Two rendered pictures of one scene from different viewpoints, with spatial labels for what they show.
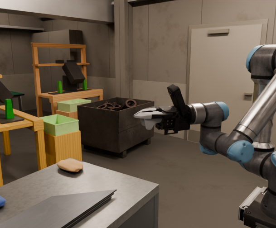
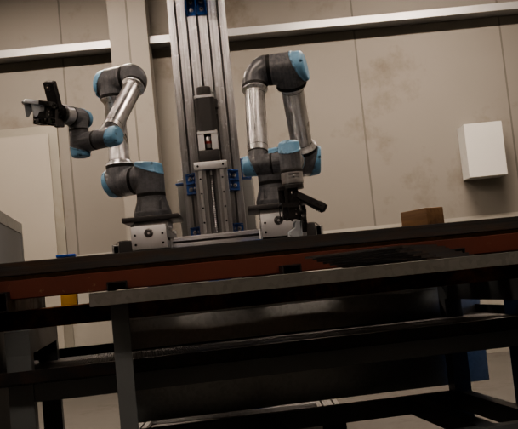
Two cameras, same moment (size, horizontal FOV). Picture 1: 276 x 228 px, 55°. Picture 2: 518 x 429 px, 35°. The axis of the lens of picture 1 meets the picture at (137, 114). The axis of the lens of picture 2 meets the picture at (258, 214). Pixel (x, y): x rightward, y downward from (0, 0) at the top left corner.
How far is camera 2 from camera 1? 244 cm
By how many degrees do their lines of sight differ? 45
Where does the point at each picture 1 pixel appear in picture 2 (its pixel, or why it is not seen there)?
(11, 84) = not seen: outside the picture
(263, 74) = (112, 91)
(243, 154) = (116, 134)
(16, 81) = not seen: outside the picture
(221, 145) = (96, 134)
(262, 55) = (108, 75)
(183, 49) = not seen: outside the picture
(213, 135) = (85, 133)
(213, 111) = (81, 112)
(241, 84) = (27, 250)
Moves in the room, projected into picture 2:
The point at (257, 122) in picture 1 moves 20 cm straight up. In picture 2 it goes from (120, 114) to (116, 63)
